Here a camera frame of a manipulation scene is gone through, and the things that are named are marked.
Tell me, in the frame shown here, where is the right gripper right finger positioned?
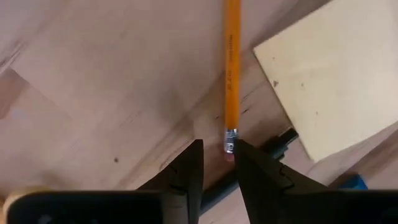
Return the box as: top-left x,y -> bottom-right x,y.
234,139 -> 329,224

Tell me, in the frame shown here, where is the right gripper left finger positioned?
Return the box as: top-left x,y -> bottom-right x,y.
136,139 -> 205,224

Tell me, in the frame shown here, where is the black pen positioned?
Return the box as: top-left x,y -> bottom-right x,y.
198,127 -> 300,216

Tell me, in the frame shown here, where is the orange wooden pencil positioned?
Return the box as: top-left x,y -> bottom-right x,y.
223,0 -> 243,162

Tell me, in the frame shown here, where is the yellow sticky note pad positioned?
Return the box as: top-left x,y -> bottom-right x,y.
252,0 -> 398,164

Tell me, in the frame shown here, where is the blue eraser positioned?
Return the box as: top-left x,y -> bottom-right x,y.
336,173 -> 370,191

